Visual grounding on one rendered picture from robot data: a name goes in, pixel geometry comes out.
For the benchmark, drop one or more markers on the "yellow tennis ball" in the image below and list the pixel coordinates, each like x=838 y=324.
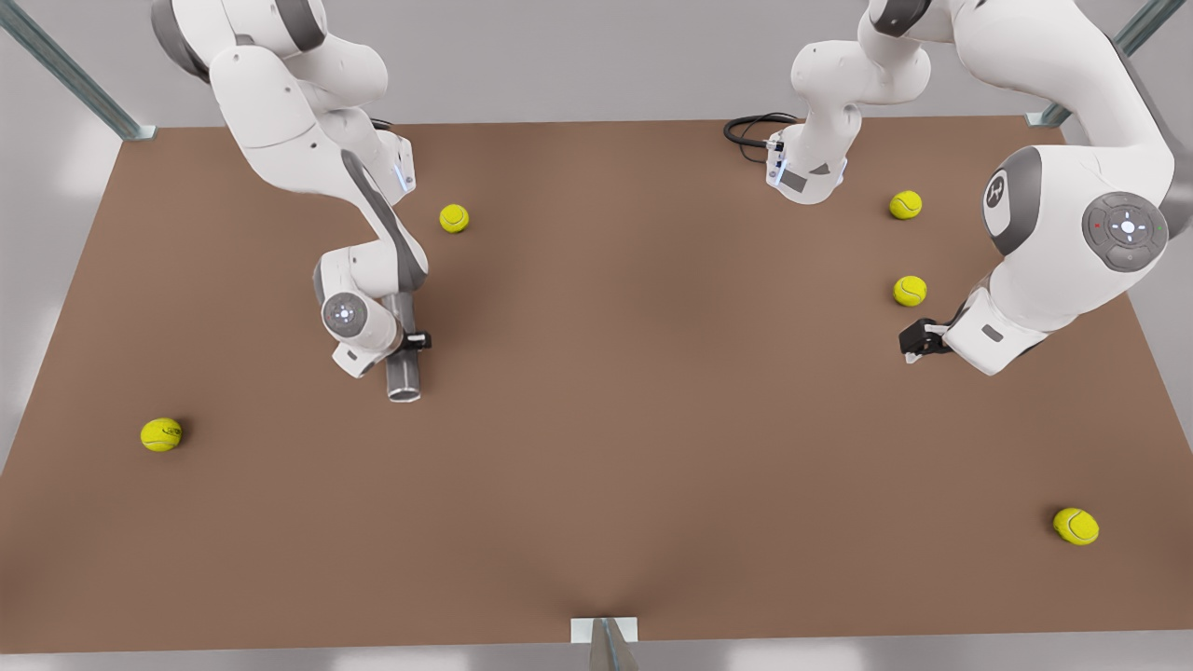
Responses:
x=1076 y=526
x=454 y=218
x=161 y=434
x=905 y=205
x=910 y=291

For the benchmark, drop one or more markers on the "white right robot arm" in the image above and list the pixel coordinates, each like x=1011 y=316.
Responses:
x=280 y=112

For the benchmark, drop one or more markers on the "silver frame post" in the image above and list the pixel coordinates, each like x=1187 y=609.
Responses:
x=70 y=70
x=1109 y=56
x=608 y=643

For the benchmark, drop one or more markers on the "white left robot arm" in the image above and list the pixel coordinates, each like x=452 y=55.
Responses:
x=1072 y=186

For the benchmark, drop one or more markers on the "clear tennis ball tube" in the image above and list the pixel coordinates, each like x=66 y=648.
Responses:
x=403 y=359

